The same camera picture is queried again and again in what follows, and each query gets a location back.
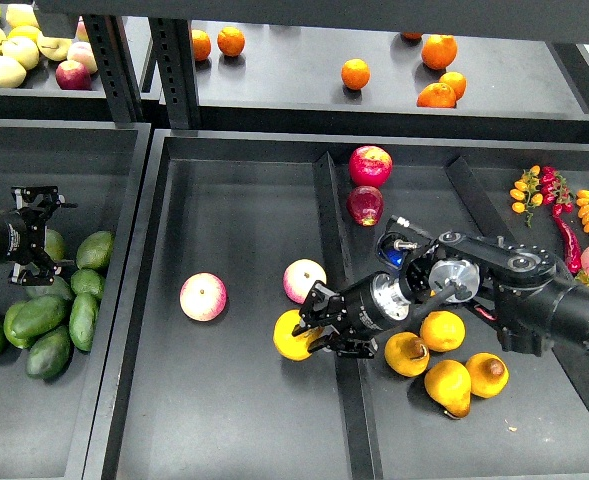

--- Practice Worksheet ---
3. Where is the green avocado right column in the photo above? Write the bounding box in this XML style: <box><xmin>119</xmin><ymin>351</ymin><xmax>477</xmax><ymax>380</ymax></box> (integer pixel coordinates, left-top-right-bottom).
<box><xmin>70</xmin><ymin>269</ymin><xmax>105</xmax><ymax>300</ymax></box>

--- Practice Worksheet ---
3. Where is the red apple upper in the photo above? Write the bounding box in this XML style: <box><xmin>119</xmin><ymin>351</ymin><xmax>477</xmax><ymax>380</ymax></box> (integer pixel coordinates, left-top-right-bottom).
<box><xmin>348</xmin><ymin>145</ymin><xmax>393</xmax><ymax>188</ymax></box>

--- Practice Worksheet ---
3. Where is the black shelf post left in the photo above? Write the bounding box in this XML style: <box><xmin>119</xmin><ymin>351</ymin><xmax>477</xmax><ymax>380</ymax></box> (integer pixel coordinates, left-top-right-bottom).
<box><xmin>82</xmin><ymin>14</ymin><xmax>144</xmax><ymax>123</ymax></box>

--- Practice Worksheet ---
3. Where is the red apple on shelf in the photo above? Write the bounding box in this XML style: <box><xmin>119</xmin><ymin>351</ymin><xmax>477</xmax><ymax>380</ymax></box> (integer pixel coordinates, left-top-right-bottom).
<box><xmin>55</xmin><ymin>60</ymin><xmax>92</xmax><ymax>91</ymax></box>

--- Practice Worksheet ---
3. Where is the dark green avocado bottom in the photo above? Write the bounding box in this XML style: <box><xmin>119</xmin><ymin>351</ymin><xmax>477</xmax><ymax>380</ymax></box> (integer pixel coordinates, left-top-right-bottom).
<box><xmin>26</xmin><ymin>325</ymin><xmax>72</xmax><ymax>380</ymax></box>

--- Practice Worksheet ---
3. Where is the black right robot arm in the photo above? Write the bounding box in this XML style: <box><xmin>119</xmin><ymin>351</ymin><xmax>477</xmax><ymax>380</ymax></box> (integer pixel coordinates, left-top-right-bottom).
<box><xmin>292</xmin><ymin>216</ymin><xmax>589</xmax><ymax>359</ymax></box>

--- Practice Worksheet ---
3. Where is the black right tray divider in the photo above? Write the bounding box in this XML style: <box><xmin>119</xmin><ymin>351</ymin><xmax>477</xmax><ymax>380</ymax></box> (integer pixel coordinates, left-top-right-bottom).
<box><xmin>445</xmin><ymin>157</ymin><xmax>589</xmax><ymax>411</ymax></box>

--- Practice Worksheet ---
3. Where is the dark green avocado middle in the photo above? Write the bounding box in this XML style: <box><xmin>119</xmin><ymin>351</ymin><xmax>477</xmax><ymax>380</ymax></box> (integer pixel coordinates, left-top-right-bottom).
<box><xmin>25</xmin><ymin>276</ymin><xmax>75</xmax><ymax>302</ymax></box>

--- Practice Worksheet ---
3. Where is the pale yellow apple middle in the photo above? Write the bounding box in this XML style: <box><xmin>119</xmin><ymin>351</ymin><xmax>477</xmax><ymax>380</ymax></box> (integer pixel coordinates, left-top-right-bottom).
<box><xmin>1</xmin><ymin>36</ymin><xmax>40</xmax><ymax>71</ymax></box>

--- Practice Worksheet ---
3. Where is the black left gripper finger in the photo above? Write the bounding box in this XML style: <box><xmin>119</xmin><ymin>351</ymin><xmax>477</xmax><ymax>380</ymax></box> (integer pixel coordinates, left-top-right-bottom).
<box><xmin>11</xmin><ymin>185</ymin><xmax>78</xmax><ymax>232</ymax></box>
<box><xmin>8</xmin><ymin>247</ymin><xmax>74</xmax><ymax>286</ymax></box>

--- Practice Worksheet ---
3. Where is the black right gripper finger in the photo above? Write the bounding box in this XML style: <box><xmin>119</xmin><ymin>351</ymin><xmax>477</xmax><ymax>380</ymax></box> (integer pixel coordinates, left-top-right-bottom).
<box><xmin>292</xmin><ymin>280</ymin><xmax>347</xmax><ymax>336</ymax></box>
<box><xmin>307</xmin><ymin>327</ymin><xmax>378</xmax><ymax>359</ymax></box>

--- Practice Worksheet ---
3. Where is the pale yellow fruit top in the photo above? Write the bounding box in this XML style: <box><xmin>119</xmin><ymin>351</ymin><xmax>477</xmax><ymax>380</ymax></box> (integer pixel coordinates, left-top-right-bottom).
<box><xmin>5</xmin><ymin>4</ymin><xmax>39</xmax><ymax>28</ymax></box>

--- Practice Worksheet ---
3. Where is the black shelf post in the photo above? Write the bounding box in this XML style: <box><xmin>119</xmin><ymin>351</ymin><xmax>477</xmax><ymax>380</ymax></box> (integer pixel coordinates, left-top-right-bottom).
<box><xmin>82</xmin><ymin>14</ymin><xmax>144</xmax><ymax>123</ymax></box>
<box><xmin>148</xmin><ymin>18</ymin><xmax>202</xmax><ymax>130</ymax></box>

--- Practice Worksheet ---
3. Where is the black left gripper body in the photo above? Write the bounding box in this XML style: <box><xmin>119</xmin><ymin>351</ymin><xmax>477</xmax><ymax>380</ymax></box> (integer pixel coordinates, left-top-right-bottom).
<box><xmin>0</xmin><ymin>210</ymin><xmax>45</xmax><ymax>267</ymax></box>

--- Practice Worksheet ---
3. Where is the pink apple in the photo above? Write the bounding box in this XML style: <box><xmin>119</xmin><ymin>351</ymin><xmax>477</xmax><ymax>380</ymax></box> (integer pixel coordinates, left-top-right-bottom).
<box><xmin>283</xmin><ymin>259</ymin><xmax>327</xmax><ymax>304</ymax></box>
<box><xmin>179</xmin><ymin>272</ymin><xmax>227</xmax><ymax>322</ymax></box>

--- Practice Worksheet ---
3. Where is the black tray divider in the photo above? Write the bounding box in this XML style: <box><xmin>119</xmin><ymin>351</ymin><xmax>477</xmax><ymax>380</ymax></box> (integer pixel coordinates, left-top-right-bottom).
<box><xmin>313</xmin><ymin>152</ymin><xmax>382</xmax><ymax>479</ymax></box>
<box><xmin>445</xmin><ymin>157</ymin><xmax>589</xmax><ymax>411</ymax></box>

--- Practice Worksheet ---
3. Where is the orange cherry tomato bunch left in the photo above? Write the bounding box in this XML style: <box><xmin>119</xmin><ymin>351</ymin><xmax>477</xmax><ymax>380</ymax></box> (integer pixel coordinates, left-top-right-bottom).
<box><xmin>509</xmin><ymin>165</ymin><xmax>543</xmax><ymax>227</ymax></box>

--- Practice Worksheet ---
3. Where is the pale yellow apple right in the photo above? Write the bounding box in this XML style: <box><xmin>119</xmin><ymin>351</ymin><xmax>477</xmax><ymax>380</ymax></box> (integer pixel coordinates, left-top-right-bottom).
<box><xmin>36</xmin><ymin>33</ymin><xmax>73</xmax><ymax>62</ymax></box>

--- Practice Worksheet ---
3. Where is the black shelf post right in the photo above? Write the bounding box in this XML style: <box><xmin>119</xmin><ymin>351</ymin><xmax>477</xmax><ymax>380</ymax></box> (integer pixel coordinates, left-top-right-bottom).
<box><xmin>148</xmin><ymin>18</ymin><xmax>202</xmax><ymax>130</ymax></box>

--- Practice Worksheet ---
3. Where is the light green avocado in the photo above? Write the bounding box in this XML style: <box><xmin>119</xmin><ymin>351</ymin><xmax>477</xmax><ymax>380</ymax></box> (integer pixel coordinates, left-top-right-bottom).
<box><xmin>3</xmin><ymin>301</ymin><xmax>35</xmax><ymax>349</ymax></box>

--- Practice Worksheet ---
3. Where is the yellow lemon on shelf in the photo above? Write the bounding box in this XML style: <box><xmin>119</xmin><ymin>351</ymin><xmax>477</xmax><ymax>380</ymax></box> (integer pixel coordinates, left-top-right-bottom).
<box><xmin>7</xmin><ymin>25</ymin><xmax>41</xmax><ymax>44</ymax></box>

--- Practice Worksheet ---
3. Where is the yellow pear brown stem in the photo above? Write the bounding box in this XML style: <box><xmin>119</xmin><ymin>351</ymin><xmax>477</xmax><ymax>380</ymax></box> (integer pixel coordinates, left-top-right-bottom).
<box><xmin>384</xmin><ymin>332</ymin><xmax>430</xmax><ymax>378</ymax></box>

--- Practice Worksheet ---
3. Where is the pale yellow apple front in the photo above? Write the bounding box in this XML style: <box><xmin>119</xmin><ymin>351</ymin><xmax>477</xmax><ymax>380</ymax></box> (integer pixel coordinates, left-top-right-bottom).
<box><xmin>0</xmin><ymin>56</ymin><xmax>27</xmax><ymax>88</ymax></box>

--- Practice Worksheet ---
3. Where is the black centre tray divider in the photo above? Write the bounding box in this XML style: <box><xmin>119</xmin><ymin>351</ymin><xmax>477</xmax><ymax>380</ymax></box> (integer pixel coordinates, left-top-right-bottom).
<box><xmin>313</xmin><ymin>152</ymin><xmax>382</xmax><ymax>479</ymax></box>

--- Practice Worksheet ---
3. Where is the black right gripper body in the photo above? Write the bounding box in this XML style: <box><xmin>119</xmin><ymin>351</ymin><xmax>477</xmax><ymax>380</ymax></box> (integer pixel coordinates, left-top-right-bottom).
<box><xmin>298</xmin><ymin>272</ymin><xmax>415</xmax><ymax>360</ymax></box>

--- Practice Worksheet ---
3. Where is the pink peach on shelf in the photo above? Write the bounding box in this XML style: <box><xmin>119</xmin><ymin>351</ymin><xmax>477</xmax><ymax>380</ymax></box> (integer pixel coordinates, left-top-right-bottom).
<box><xmin>67</xmin><ymin>41</ymin><xmax>98</xmax><ymax>75</ymax></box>

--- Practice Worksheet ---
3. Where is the pink apple centre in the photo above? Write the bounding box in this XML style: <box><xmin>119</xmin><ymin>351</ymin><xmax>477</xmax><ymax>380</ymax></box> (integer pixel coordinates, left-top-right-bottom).
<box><xmin>283</xmin><ymin>259</ymin><xmax>327</xmax><ymax>304</ymax></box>

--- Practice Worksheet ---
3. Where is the dark red apple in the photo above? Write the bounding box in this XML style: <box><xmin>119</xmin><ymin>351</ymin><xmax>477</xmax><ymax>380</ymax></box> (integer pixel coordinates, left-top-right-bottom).
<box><xmin>346</xmin><ymin>186</ymin><xmax>384</xmax><ymax>227</ymax></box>

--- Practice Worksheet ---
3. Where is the pink fruit behind post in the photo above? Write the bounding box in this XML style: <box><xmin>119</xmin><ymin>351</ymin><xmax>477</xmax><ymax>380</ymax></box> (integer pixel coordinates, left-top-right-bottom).
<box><xmin>76</xmin><ymin>17</ymin><xmax>89</xmax><ymax>42</ymax></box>

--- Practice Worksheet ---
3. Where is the pink apple left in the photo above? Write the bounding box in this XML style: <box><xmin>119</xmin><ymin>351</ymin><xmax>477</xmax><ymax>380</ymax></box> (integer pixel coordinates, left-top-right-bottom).
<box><xmin>179</xmin><ymin>272</ymin><xmax>227</xmax><ymax>322</ymax></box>

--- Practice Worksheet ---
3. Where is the pale yellow apple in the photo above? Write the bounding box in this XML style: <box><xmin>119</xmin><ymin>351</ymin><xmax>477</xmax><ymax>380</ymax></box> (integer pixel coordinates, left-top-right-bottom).
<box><xmin>36</xmin><ymin>33</ymin><xmax>73</xmax><ymax>62</ymax></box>
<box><xmin>0</xmin><ymin>56</ymin><xmax>27</xmax><ymax>88</ymax></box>
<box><xmin>1</xmin><ymin>36</ymin><xmax>40</xmax><ymax>71</ymax></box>

